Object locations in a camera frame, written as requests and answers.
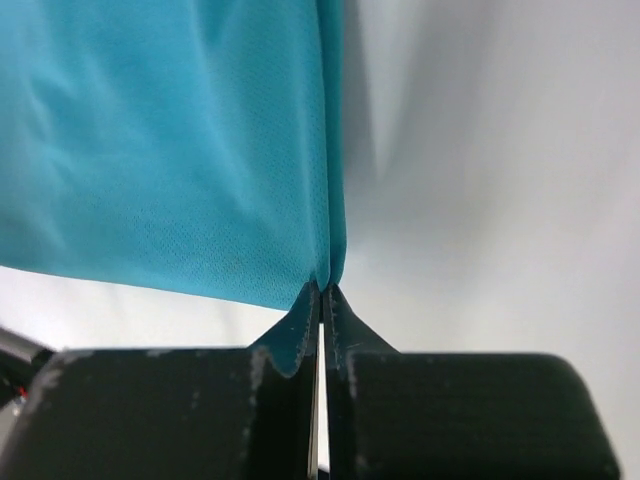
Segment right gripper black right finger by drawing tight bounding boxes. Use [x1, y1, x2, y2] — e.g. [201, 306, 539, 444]
[322, 286, 622, 480]

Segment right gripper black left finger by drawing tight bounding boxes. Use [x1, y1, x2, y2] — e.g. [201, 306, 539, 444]
[1, 282, 320, 479]

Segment teal t shirt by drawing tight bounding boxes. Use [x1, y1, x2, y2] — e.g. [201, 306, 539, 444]
[1, 1, 346, 348]

